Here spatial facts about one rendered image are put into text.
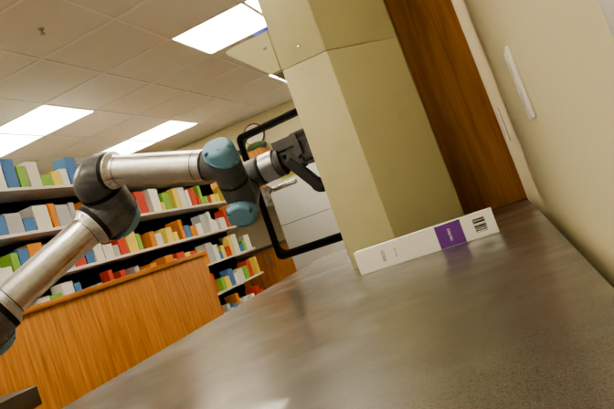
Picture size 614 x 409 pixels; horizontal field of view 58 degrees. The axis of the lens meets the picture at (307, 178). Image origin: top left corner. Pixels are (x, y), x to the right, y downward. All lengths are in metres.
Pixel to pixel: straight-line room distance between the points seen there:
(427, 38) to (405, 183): 0.50
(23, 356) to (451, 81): 2.36
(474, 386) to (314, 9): 1.02
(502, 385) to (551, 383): 0.03
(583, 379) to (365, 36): 1.06
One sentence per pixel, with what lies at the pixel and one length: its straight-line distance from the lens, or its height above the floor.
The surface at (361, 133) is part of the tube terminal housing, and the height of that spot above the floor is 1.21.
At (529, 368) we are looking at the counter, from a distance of 0.38.
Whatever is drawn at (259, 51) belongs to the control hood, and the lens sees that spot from 1.30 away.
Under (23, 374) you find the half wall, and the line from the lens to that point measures 3.07.
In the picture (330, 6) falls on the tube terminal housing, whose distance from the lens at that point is 1.30.
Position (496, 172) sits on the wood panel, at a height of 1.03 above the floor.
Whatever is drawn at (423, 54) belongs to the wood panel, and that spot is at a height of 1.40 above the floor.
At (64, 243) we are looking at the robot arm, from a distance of 1.51.
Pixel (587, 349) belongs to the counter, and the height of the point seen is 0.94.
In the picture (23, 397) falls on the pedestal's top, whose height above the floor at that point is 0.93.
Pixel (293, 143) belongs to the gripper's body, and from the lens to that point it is 1.36.
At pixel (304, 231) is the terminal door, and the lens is 1.61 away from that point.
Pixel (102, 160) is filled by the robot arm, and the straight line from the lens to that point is 1.44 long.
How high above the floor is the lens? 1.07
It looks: 4 degrees up
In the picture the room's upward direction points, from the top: 20 degrees counter-clockwise
